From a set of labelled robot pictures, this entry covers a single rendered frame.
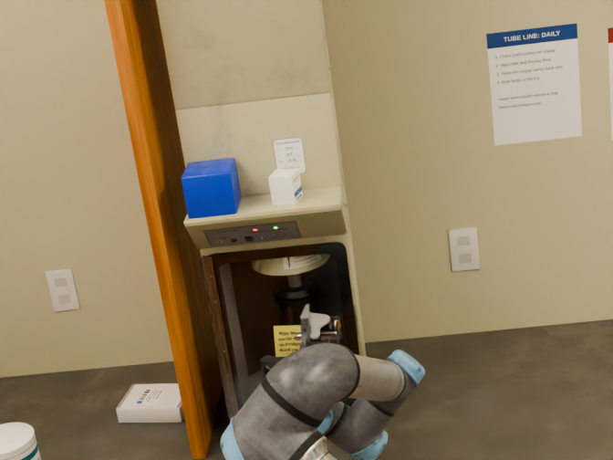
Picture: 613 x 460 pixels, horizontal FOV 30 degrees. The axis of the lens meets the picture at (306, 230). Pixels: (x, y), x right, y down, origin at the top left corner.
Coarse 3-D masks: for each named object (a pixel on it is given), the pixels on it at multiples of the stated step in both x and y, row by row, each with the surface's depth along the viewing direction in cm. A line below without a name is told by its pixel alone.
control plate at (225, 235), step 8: (272, 224) 232; (280, 224) 232; (288, 224) 233; (296, 224) 233; (208, 232) 234; (216, 232) 234; (224, 232) 234; (232, 232) 235; (240, 232) 235; (248, 232) 235; (256, 232) 235; (264, 232) 236; (272, 232) 236; (280, 232) 236; (288, 232) 236; (296, 232) 237; (208, 240) 238; (216, 240) 238; (224, 240) 238; (240, 240) 239; (256, 240) 239; (264, 240) 239; (272, 240) 240
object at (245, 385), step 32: (224, 256) 244; (256, 256) 243; (288, 256) 243; (320, 256) 242; (224, 288) 247; (256, 288) 246; (288, 288) 246; (320, 288) 245; (224, 320) 249; (256, 320) 249; (288, 320) 248; (352, 320) 247; (256, 352) 252; (256, 384) 255
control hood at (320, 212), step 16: (304, 192) 237; (320, 192) 236; (336, 192) 235; (240, 208) 233; (256, 208) 232; (272, 208) 230; (288, 208) 229; (304, 208) 228; (320, 208) 228; (336, 208) 228; (192, 224) 231; (208, 224) 230; (224, 224) 231; (240, 224) 231; (256, 224) 232; (304, 224) 233; (320, 224) 234; (336, 224) 234; (192, 240) 238
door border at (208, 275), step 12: (204, 264) 245; (204, 276) 245; (216, 288) 247; (216, 300) 248; (216, 312) 249; (216, 324) 250; (216, 336) 251; (228, 360) 253; (228, 372) 254; (228, 384) 255; (228, 396) 256
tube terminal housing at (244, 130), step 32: (320, 96) 231; (192, 128) 235; (224, 128) 235; (256, 128) 234; (288, 128) 234; (320, 128) 234; (192, 160) 238; (256, 160) 237; (320, 160) 236; (256, 192) 239; (352, 256) 250; (352, 288) 247
